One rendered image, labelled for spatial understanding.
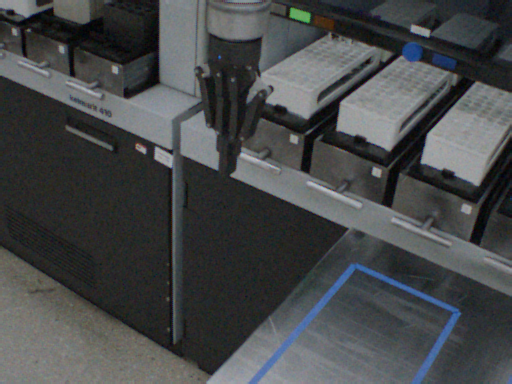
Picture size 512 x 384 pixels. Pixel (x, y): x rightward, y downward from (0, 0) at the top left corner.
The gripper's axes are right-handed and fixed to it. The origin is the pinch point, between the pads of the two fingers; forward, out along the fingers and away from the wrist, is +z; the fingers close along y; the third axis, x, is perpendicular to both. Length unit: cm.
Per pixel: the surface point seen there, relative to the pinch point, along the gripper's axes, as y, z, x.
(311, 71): -1.1, -6.5, -22.9
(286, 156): -3.9, 4.6, -11.9
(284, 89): -0.2, -5.4, -15.5
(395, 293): -34.9, -1.8, 14.9
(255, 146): 2.3, 5.1, -11.9
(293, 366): -30.8, -1.7, 31.9
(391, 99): -16.4, -6.5, -23.0
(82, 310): 55, 80, -15
